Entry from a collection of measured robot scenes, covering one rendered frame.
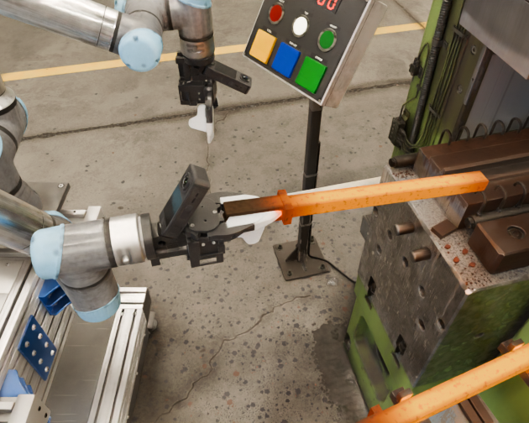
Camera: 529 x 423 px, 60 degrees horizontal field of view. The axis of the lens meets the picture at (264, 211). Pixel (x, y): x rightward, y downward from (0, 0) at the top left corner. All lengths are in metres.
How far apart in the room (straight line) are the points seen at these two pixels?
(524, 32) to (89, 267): 0.73
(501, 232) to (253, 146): 1.84
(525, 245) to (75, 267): 0.78
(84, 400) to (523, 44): 1.46
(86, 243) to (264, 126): 2.17
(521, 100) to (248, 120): 1.82
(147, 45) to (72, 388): 1.13
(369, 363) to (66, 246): 1.21
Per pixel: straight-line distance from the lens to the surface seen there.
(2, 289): 1.27
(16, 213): 0.79
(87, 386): 1.66
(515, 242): 0.99
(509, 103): 1.29
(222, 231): 0.68
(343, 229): 2.21
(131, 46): 0.90
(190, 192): 0.64
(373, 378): 1.67
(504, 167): 1.13
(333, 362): 1.84
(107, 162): 2.66
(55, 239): 0.71
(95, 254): 0.70
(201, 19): 1.04
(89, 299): 0.77
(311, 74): 1.27
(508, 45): 0.87
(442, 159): 1.09
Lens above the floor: 1.65
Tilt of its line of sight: 47 degrees down
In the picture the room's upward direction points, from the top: straight up
